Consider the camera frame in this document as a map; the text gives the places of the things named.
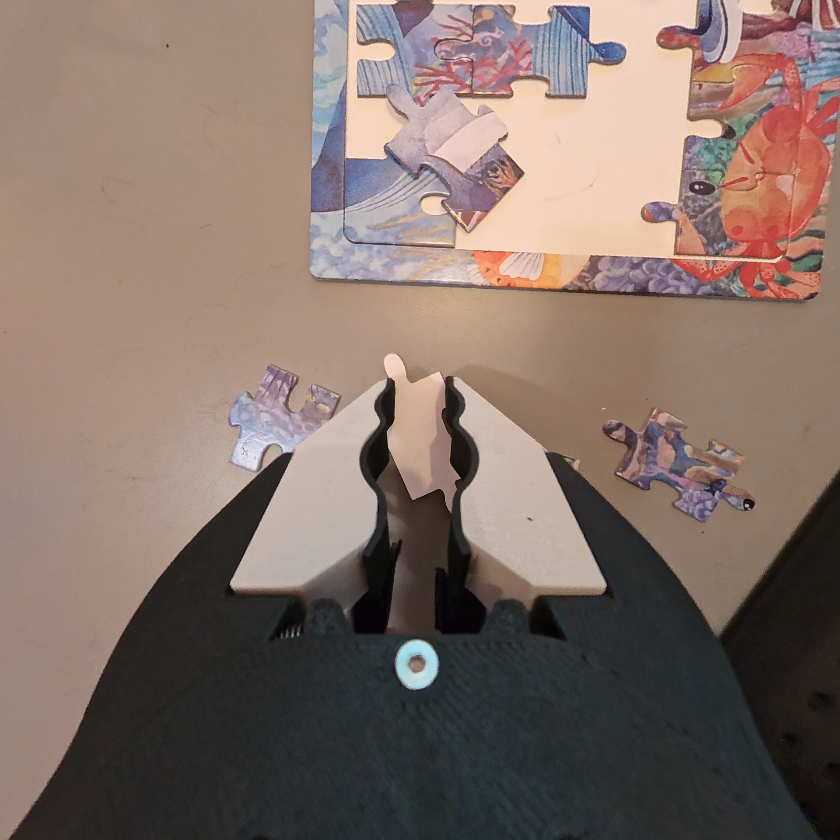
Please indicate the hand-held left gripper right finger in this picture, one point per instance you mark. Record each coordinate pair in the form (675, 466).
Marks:
(531, 525)

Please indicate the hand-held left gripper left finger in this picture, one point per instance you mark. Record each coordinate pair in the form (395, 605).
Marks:
(302, 525)

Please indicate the orange pufferfish puzzle piece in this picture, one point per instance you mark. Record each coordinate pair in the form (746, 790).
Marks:
(420, 433)

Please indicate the ocean print puzzle board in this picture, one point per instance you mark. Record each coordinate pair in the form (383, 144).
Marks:
(590, 164)

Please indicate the grey blue red-striped puzzle piece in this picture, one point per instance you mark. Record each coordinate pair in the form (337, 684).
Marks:
(420, 138)

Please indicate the few scattered puzzle pieces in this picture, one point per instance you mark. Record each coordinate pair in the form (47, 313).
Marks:
(275, 420)

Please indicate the black perforated pad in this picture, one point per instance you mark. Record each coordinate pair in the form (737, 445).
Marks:
(800, 656)

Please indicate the group of assembled puzzle pieces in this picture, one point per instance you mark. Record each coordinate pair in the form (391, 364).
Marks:
(761, 164)

